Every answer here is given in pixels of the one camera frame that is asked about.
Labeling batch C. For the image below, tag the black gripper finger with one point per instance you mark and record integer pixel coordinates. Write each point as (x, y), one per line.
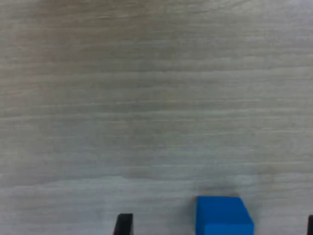
(124, 225)
(310, 226)

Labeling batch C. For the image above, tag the blue cube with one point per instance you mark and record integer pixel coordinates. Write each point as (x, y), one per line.
(220, 215)

